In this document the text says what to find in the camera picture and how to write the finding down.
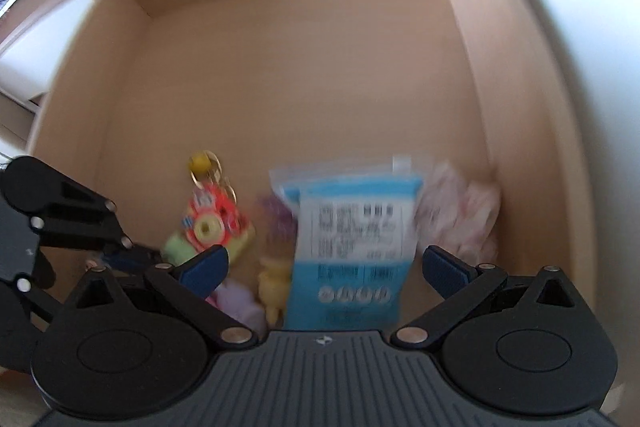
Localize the yellow cake toy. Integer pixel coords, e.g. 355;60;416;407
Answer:
181;184;256;264

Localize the yellow charm with key ring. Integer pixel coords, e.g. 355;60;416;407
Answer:
187;150;224;184

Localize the wooden drawer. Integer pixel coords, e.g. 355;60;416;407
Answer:
27;0;596;338

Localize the white drawer front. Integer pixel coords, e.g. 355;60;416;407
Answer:
0;0;96;108

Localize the purple bunny toy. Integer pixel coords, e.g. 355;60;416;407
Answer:
207;282;266;338

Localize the small green toy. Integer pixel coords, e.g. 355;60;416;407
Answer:
161;232;198;265

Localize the blue tissue packet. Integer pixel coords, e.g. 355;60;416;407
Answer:
269;154;426;333

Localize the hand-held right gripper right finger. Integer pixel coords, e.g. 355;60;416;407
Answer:
390;245;583;353

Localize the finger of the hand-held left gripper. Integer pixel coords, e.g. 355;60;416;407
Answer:
12;274;68;333
29;177;163;273

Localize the yellow duck toy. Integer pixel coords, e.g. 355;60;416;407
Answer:
257;257;293;325

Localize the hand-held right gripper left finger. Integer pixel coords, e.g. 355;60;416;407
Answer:
65;244;256;350

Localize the purple hair tie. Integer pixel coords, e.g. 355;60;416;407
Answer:
257;194;301;248

